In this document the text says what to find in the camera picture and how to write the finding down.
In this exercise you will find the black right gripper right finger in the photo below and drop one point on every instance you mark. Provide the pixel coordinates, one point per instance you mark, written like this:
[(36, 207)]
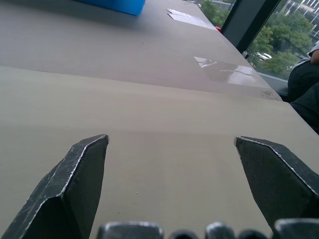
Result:
[(274, 184)]

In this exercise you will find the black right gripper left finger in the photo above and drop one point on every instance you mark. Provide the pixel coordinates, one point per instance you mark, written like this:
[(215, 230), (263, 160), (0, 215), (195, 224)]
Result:
[(74, 189)]

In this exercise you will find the blue plastic box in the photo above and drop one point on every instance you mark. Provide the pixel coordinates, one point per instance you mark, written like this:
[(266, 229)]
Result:
[(112, 5)]

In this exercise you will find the red round button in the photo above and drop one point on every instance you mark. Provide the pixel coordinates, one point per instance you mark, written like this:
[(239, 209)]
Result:
[(218, 29)]

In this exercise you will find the black window frame post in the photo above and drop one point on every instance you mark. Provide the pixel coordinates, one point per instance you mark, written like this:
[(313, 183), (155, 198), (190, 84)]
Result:
[(245, 23)]

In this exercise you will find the seated person in dark trousers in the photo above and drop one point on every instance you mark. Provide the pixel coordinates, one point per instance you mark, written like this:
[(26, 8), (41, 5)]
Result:
[(305, 84)]

